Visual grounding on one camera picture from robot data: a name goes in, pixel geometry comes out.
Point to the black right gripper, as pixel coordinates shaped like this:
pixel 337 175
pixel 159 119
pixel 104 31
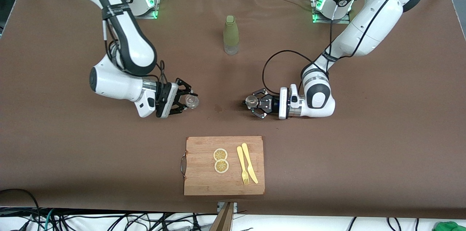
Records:
pixel 166 95

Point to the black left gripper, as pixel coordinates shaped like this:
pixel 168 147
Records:
pixel 272 104

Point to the steel double jigger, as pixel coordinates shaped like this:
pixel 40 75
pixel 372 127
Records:
pixel 252 102

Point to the small clear glass cup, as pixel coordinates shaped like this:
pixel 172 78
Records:
pixel 192 102

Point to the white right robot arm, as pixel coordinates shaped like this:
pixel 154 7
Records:
pixel 120 85

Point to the yellow plastic knife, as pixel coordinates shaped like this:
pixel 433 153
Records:
pixel 247 158

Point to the yellow plastic fork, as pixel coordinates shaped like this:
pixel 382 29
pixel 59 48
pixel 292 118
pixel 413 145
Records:
pixel 240 158

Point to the lemon slice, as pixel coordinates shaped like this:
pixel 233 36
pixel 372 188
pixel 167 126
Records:
pixel 220 154
pixel 221 166

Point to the green sleeved glass bottle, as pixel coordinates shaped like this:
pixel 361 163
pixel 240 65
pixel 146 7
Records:
pixel 231 31

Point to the wooden cutting board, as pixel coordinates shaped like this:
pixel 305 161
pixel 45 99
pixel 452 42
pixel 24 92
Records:
pixel 204 180

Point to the brown paper table cover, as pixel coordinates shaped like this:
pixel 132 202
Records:
pixel 72 151

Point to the green cloth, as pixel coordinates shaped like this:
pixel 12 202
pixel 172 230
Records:
pixel 451 226

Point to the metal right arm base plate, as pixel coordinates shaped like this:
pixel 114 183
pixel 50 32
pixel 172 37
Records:
pixel 153 14

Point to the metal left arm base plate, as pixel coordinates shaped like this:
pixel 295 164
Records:
pixel 320 20

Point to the metal clamp bracket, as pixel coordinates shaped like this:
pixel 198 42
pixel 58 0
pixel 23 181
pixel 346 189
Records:
pixel 235 206

